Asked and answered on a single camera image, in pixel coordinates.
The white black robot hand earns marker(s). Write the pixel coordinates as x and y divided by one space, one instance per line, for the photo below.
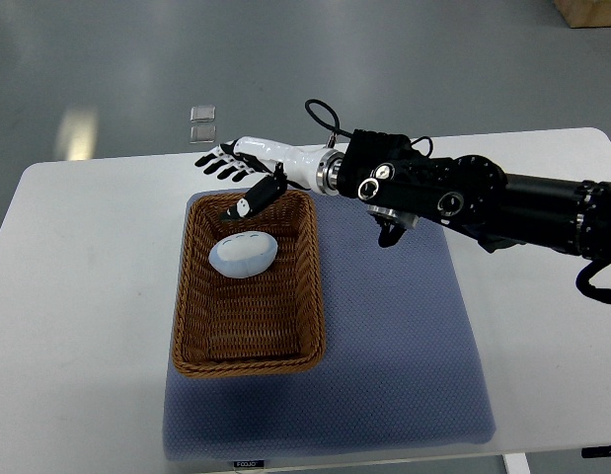
309 167

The blue white plush toy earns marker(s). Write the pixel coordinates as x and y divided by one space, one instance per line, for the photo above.
243 255

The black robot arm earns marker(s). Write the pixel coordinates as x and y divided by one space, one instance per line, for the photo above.
470 195

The brown wicker basket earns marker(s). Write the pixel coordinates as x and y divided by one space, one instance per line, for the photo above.
272 323

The lower metal floor plate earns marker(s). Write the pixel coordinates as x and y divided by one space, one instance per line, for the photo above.
203 133

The metal floor plate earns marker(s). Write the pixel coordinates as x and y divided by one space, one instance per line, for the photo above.
203 133
202 113

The upper metal floor plate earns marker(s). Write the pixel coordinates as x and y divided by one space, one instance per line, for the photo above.
202 113

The blue fabric mat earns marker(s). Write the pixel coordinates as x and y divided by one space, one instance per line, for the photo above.
401 368

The wooden box corner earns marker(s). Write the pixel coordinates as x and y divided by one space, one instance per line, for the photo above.
580 14

